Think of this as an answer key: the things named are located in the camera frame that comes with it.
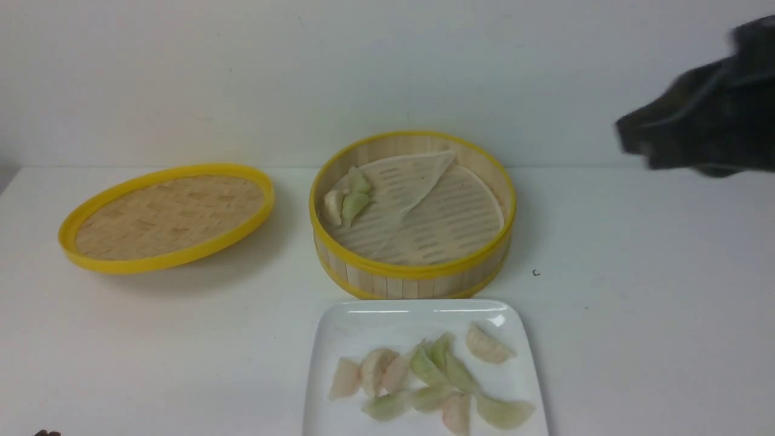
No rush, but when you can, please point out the pale green dumpling in steamer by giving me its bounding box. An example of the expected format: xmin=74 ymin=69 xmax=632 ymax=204
xmin=345 ymin=166 xmax=372 ymax=195

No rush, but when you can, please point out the pale white steamed dumpling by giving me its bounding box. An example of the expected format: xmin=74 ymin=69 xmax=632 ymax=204
xmin=323 ymin=190 xmax=345 ymax=226

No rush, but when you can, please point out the white square plate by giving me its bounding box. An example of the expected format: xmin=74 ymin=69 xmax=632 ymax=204
xmin=302 ymin=300 xmax=550 ymax=435

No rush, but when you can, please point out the white steamer liner paper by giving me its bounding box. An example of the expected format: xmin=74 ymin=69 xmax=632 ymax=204
xmin=318 ymin=151 xmax=506 ymax=266

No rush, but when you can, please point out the yellow rimmed bamboo steamer lid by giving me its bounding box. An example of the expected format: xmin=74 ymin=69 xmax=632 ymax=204
xmin=58 ymin=163 xmax=275 ymax=275

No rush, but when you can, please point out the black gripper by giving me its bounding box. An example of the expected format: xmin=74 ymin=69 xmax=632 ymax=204
xmin=615 ymin=16 xmax=774 ymax=177

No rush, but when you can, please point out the cream steamed dumpling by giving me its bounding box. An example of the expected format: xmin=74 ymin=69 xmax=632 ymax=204
xmin=465 ymin=323 xmax=516 ymax=365

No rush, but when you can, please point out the pink dumpling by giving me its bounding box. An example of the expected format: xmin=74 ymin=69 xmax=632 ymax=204
xmin=328 ymin=358 xmax=361 ymax=401
xmin=360 ymin=348 xmax=398 ymax=399
xmin=442 ymin=392 xmax=471 ymax=436
xmin=380 ymin=353 xmax=412 ymax=394

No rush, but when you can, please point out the pink dumpling bottom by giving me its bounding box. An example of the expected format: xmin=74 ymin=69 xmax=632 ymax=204
xmin=442 ymin=392 xmax=471 ymax=436

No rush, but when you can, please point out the green dumpling far right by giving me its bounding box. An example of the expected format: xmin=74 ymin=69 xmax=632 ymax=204
xmin=475 ymin=394 xmax=535 ymax=431

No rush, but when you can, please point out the yellow rimmed bamboo steamer basket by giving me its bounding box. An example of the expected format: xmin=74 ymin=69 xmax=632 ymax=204
xmin=308 ymin=131 xmax=517 ymax=300

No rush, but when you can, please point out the small dark object bottom left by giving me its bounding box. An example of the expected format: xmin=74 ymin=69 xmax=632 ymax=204
xmin=35 ymin=429 xmax=62 ymax=436

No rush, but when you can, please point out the green dumpling top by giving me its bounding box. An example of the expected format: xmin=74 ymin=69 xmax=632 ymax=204
xmin=429 ymin=332 xmax=455 ymax=373

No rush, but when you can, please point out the green dumpling lower left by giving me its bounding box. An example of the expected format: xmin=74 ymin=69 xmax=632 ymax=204
xmin=361 ymin=390 xmax=411 ymax=422

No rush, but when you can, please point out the green dumpling upper middle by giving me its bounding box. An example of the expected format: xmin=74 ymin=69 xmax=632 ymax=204
xmin=410 ymin=340 xmax=448 ymax=386

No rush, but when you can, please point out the green dumpling centre right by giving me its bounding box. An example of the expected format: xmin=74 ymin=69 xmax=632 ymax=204
xmin=444 ymin=351 xmax=481 ymax=395

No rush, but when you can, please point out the pink dumpling far left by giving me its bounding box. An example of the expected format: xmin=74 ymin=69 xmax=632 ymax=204
xmin=328 ymin=358 xmax=361 ymax=401

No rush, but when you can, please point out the green dumpling lower middle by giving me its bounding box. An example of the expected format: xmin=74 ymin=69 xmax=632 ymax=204
xmin=407 ymin=385 xmax=458 ymax=414

